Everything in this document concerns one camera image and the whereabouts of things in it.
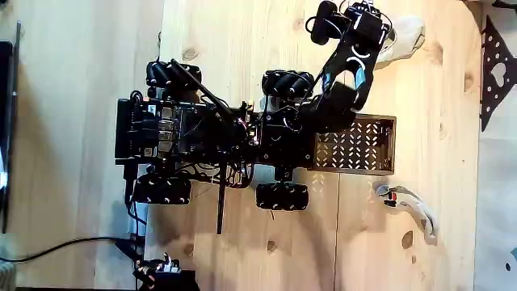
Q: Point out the plain white sock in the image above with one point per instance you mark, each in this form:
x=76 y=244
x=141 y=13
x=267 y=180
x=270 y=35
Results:
x=408 y=36

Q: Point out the white patterned sock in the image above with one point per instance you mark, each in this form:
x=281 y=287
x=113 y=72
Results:
x=424 y=214

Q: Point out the black roller wheel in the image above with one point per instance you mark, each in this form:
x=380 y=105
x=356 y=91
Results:
x=284 y=83
x=173 y=74
x=161 y=190
x=282 y=196

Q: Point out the black antenna rod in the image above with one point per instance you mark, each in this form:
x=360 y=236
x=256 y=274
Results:
x=194 y=83
x=221 y=202

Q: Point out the dark flat monitor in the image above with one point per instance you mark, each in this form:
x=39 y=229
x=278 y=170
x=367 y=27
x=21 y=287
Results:
x=5 y=121

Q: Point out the black oval wrist camera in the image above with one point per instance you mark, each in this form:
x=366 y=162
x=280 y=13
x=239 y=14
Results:
x=322 y=24

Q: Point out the black perforated metal bracket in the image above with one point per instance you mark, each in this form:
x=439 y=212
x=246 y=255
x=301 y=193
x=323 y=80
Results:
x=486 y=81

